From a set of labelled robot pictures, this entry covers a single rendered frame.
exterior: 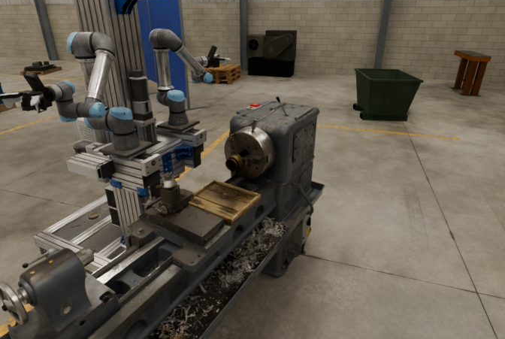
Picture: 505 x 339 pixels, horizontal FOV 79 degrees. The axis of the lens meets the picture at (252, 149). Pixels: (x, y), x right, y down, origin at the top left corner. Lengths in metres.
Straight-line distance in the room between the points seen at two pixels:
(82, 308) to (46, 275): 0.20
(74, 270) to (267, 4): 11.44
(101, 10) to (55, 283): 1.44
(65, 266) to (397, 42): 11.36
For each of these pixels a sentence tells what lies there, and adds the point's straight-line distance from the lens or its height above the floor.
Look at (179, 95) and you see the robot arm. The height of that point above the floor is 1.38.
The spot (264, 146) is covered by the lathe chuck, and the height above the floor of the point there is 1.16.
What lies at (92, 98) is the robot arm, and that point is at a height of 1.52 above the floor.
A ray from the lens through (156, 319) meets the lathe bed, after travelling 1.53.
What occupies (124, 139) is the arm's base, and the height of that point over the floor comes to 1.23.
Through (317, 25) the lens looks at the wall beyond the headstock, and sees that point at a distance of 11.77.
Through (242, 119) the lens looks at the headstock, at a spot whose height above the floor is 1.24.
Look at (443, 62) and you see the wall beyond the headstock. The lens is 12.11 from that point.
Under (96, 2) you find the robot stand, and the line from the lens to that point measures 2.10.
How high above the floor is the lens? 1.88
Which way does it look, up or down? 23 degrees down
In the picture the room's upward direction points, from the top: straight up
